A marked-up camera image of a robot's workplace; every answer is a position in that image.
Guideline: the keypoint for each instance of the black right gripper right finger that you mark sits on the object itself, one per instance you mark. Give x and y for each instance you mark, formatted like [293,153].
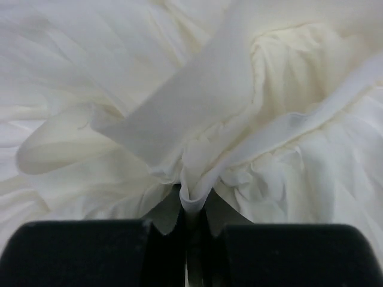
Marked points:
[287,255]

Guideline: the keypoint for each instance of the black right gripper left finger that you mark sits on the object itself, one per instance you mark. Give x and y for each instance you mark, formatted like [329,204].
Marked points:
[93,253]

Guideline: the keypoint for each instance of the white skirt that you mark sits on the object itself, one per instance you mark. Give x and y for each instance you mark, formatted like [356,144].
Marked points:
[277,105]

